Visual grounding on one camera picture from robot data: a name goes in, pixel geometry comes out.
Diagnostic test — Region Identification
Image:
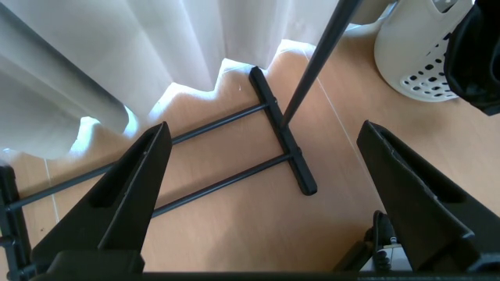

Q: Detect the black garment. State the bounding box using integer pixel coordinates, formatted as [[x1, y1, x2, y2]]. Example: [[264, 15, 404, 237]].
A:
[[444, 0, 500, 117]]

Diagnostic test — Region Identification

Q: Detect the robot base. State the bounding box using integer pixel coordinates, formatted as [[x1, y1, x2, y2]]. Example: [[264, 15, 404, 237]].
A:
[[331, 210, 413, 273]]

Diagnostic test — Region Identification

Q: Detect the white laundry basket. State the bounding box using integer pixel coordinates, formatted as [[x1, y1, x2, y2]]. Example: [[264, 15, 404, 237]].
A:
[[373, 0, 476, 103]]

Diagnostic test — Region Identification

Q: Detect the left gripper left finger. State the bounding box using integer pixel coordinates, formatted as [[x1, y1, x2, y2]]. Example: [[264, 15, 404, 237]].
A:
[[30, 121, 173, 274]]

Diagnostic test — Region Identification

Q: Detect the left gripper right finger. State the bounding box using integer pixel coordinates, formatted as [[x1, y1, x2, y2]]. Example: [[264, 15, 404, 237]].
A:
[[355, 119, 500, 273]]

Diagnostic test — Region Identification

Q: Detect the black clothes rack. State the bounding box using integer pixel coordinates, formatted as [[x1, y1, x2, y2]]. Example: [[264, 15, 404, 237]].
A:
[[0, 0, 364, 281]]

